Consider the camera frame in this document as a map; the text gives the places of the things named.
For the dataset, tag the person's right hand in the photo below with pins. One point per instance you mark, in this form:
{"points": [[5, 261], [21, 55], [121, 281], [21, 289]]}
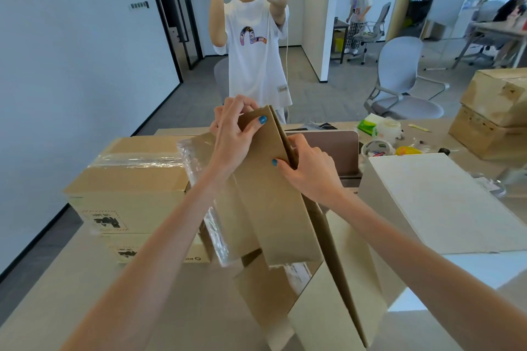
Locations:
{"points": [[317, 178]]}

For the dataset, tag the mauve desk divider panel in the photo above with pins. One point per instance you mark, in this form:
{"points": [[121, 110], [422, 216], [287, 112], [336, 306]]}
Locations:
{"points": [[329, 149]]}

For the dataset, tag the dark background desk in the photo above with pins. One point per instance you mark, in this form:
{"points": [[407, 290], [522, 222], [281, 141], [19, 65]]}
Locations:
{"points": [[339, 25]]}

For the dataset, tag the clear bag of snacks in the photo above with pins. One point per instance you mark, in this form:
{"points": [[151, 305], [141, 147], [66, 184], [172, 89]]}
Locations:
{"points": [[490, 186]]}

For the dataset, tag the yellow lid jar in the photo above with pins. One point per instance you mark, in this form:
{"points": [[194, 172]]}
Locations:
{"points": [[407, 151]]}

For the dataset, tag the black door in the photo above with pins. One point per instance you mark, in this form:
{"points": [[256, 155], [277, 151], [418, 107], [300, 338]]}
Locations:
{"points": [[177, 13]]}

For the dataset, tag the white rolling whiteboard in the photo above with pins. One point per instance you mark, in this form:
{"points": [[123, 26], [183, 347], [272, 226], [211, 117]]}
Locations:
{"points": [[448, 5]]}

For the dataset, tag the brown cardboard box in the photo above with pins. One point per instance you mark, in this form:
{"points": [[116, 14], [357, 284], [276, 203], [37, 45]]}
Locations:
{"points": [[276, 206], [494, 95], [477, 137], [123, 198], [123, 248]]}

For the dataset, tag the white tape roll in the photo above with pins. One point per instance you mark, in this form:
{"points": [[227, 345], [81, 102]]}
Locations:
{"points": [[376, 148]]}

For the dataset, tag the green tissue pack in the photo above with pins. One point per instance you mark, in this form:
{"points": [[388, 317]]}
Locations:
{"points": [[368, 124]]}

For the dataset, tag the white plastic tub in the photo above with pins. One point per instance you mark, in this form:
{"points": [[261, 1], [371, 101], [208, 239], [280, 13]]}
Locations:
{"points": [[389, 130]]}

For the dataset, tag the grey wall switch panel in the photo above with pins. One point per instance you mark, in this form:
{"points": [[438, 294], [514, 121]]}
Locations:
{"points": [[139, 5]]}

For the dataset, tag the person's left forearm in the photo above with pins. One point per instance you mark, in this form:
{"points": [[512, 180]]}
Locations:
{"points": [[144, 272]]}

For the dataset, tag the person's right forearm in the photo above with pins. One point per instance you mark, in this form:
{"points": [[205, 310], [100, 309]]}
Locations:
{"points": [[432, 281]]}

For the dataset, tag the person's left hand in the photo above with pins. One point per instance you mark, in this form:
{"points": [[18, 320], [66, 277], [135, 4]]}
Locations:
{"points": [[228, 145]]}

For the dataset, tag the black tablet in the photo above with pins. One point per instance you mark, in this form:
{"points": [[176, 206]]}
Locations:
{"points": [[325, 126]]}

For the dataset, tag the small yellow packet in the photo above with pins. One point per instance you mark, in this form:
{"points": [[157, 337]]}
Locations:
{"points": [[420, 128]]}

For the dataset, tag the white background desk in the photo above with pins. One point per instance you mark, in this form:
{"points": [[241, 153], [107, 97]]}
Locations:
{"points": [[494, 30]]}

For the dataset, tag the red label soda bottle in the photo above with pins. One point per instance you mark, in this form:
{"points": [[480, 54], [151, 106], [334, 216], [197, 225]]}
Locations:
{"points": [[444, 151]]}

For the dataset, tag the white box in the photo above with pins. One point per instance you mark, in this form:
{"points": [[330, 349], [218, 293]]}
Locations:
{"points": [[401, 303], [444, 198]]}

